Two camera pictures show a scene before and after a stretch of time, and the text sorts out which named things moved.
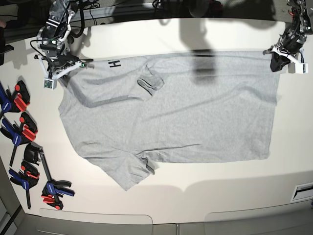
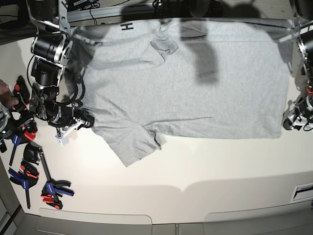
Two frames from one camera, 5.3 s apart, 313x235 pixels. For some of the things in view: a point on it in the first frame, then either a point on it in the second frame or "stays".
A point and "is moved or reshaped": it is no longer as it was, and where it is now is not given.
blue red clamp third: (28, 176) stays
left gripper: (57, 59) -> (59, 115)
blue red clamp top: (14, 103) -> (26, 125)
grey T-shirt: (128, 114) is moved or reshaped
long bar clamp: (33, 152) stays
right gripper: (291, 41) -> (304, 109)
